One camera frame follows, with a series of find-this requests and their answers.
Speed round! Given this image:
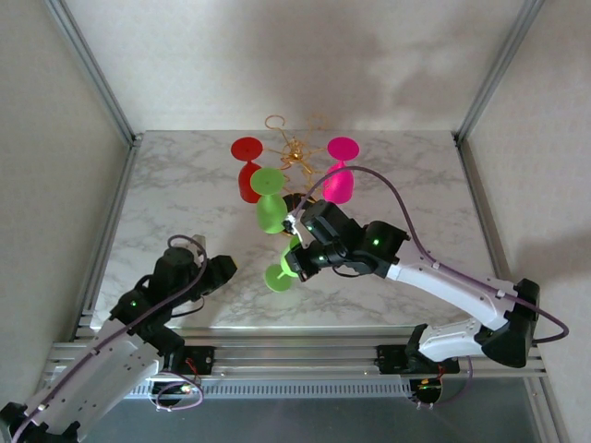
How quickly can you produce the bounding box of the slotted grey cable duct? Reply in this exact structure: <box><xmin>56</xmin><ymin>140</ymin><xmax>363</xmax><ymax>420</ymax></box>
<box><xmin>124</xmin><ymin>378</ymin><xmax>414</xmax><ymax>401</ymax></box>

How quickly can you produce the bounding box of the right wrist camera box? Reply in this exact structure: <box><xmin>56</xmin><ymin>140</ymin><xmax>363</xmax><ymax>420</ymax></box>
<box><xmin>282</xmin><ymin>212</ymin><xmax>307</xmax><ymax>245</ymax></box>

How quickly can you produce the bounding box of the pink plastic wine glass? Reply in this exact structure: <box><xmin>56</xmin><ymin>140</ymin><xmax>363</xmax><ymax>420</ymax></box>
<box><xmin>322</xmin><ymin>137</ymin><xmax>361</xmax><ymax>206</ymax></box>

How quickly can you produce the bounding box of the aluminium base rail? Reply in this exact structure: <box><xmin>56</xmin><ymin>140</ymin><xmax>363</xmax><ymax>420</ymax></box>
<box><xmin>45</xmin><ymin>325</ymin><xmax>549</xmax><ymax>382</ymax></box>

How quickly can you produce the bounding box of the grey metal panel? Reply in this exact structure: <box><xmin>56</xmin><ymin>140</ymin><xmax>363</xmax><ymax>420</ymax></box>
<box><xmin>78</xmin><ymin>391</ymin><xmax>564</xmax><ymax>443</ymax></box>

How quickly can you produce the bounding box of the red plastic wine glass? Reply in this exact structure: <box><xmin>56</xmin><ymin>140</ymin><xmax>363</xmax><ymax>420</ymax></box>
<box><xmin>230</xmin><ymin>137</ymin><xmax>265</xmax><ymax>204</ymax></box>

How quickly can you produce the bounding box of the gold wire wine glass rack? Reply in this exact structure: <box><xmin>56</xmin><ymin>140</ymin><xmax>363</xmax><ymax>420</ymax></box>
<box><xmin>263</xmin><ymin>114</ymin><xmax>330</xmax><ymax>239</ymax></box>

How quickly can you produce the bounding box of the green plastic wine glass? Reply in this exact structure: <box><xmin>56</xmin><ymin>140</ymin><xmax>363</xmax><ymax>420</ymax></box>
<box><xmin>249</xmin><ymin>167</ymin><xmax>290</xmax><ymax>234</ymax></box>
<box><xmin>263</xmin><ymin>234</ymin><xmax>302</xmax><ymax>295</ymax></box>

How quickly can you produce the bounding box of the aluminium frame bar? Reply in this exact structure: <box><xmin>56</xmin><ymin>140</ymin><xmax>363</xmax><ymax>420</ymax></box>
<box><xmin>525</xmin><ymin>376</ymin><xmax>572</xmax><ymax>443</ymax></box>

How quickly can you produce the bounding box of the aluminium table side rail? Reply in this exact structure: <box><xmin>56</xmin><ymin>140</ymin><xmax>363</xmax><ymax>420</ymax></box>
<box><xmin>73</xmin><ymin>138</ymin><xmax>142</xmax><ymax>329</ymax></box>
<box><xmin>454</xmin><ymin>138</ymin><xmax>532</xmax><ymax>341</ymax></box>

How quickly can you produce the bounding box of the aluminium frame post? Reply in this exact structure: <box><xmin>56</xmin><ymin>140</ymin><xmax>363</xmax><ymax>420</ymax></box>
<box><xmin>43</xmin><ymin>0</ymin><xmax>143</xmax><ymax>145</ymax></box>
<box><xmin>454</xmin><ymin>0</ymin><xmax>549</xmax><ymax>142</ymax></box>

